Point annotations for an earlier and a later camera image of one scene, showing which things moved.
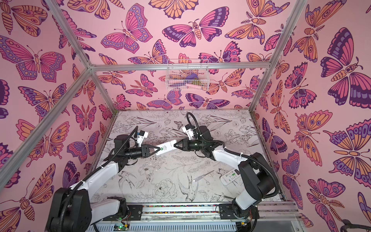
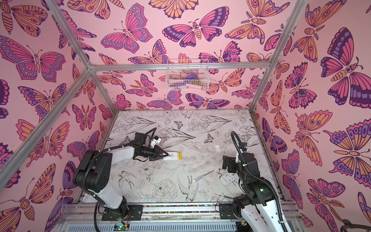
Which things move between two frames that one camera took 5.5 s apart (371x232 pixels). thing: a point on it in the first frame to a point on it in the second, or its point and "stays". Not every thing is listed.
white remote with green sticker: x=166 y=147 to x=174 y=156
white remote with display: x=230 y=176 stays
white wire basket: x=187 y=75 stays
